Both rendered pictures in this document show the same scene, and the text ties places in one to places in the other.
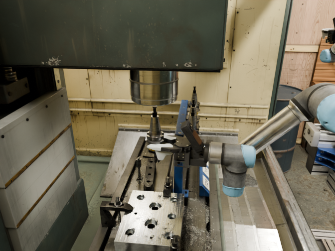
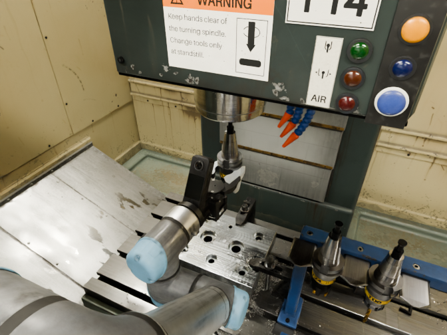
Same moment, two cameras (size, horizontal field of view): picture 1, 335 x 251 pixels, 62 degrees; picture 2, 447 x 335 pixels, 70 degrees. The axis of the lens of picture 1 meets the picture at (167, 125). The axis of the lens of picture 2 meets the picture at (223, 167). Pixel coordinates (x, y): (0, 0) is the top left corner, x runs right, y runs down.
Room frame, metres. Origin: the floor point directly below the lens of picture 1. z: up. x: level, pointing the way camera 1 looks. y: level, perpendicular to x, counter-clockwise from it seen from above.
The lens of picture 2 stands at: (1.07, -0.59, 1.77)
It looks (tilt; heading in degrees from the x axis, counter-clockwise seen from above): 36 degrees down; 108
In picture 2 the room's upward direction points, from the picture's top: straight up
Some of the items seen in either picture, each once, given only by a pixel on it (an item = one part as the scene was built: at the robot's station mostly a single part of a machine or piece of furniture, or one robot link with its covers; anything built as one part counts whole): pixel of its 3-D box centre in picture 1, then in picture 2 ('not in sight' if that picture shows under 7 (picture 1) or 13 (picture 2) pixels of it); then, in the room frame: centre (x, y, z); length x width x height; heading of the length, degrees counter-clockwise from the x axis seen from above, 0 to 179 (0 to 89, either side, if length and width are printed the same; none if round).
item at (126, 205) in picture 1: (116, 211); (245, 215); (0.89, 0.20, 0.97); 0.13 x 0.03 x 0.15; 84
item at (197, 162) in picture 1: (191, 152); (202, 203); (0.85, -0.08, 1.27); 0.12 x 0.08 x 0.09; 78
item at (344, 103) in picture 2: not in sight; (346, 104); (1.10, -0.19, 1.60); 0.02 x 0.01 x 0.02; 174
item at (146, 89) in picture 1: (154, 80); (230, 81); (0.88, 0.04, 1.52); 0.16 x 0.16 x 0.12
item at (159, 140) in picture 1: (155, 137); (229, 159); (0.88, 0.04, 1.32); 0.06 x 0.06 x 0.03
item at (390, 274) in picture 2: (193, 113); (390, 266); (1.25, -0.12, 1.26); 0.04 x 0.04 x 0.07
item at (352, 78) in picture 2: not in sight; (352, 78); (1.10, -0.19, 1.63); 0.02 x 0.01 x 0.02; 174
